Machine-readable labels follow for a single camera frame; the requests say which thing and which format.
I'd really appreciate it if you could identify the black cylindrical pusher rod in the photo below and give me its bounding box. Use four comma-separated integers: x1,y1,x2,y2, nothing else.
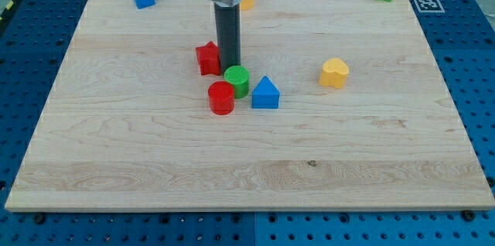
214,4,241,73

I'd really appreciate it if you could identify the red star block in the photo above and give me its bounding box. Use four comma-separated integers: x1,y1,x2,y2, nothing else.
196,41,221,76

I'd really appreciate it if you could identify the yellow block behind arm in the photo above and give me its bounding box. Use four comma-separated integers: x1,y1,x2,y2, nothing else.
240,0,255,11

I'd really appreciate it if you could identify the light wooden board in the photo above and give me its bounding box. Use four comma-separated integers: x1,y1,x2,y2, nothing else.
5,0,494,212

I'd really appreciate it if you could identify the green cylinder block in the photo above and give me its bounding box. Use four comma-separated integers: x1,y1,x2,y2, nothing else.
224,66,250,99

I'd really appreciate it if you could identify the red cylinder block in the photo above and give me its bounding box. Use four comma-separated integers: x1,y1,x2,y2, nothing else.
208,81,234,115

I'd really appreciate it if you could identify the blue triangle house block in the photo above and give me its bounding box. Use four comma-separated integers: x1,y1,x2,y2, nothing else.
251,76,281,109

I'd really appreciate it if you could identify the yellow heart block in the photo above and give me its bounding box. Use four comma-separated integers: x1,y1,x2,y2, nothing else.
319,58,350,88

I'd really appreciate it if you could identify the white fiducial marker tag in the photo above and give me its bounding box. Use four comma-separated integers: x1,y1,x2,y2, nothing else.
413,0,445,13

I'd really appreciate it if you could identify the yellow black hazard tape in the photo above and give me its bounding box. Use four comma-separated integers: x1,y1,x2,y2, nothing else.
1,0,22,23

